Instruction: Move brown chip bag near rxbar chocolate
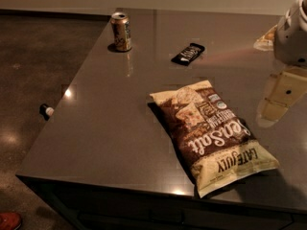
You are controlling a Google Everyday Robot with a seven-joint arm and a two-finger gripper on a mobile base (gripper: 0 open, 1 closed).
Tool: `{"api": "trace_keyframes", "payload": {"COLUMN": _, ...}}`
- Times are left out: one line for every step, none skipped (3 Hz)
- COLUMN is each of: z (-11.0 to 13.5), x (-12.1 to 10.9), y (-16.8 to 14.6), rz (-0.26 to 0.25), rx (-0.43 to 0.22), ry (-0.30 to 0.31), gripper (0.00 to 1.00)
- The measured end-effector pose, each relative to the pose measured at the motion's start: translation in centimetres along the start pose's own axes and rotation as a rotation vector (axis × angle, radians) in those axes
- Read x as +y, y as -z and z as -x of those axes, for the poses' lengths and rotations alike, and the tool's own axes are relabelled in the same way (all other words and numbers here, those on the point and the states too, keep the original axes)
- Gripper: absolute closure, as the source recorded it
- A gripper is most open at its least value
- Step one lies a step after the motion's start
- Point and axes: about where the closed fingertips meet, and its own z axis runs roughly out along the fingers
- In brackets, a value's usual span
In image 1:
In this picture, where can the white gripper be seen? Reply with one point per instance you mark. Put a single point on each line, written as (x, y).
(290, 40)

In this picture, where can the brown Late July chip bag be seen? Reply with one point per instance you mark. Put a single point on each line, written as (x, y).
(216, 146)

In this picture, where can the black rxbar chocolate bar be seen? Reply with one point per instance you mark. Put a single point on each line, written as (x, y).
(187, 55)

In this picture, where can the clear jar of snacks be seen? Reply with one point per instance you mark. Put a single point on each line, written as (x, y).
(265, 42)

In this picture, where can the gold soda can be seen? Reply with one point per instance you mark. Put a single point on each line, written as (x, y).
(120, 23)

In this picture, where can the dark counter drawer front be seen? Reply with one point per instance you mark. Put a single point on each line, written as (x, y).
(89, 207)

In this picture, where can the small black white floor object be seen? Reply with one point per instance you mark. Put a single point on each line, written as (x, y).
(46, 111)

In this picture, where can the red shoe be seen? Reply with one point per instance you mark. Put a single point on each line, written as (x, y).
(10, 221)

